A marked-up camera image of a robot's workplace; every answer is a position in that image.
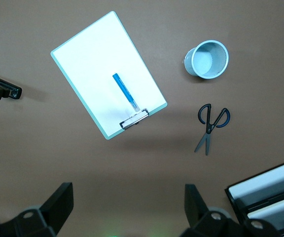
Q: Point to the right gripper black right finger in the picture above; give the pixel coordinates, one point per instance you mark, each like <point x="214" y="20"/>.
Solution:
<point x="196" y="212"/>

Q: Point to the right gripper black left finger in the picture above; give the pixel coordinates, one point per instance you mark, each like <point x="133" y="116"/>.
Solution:
<point x="55" y="209"/>

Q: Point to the blue marker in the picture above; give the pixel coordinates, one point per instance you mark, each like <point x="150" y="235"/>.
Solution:
<point x="122" y="86"/>

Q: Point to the black stacked paper tray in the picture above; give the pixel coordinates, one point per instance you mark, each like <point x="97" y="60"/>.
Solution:
<point x="238" y="211"/>

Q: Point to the white paper sheet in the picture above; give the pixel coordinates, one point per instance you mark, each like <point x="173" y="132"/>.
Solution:
<point x="262" y="182"/>
<point x="280" y="212"/>

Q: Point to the black and blue scissors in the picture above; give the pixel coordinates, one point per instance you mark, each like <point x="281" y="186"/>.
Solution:
<point x="210" y="128"/>

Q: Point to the teal clipboard with white paper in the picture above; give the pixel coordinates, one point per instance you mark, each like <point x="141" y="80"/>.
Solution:
<point x="95" y="61"/>

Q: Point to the light blue mesh pen cup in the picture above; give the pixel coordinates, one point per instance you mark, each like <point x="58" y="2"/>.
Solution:
<point x="208" y="59"/>

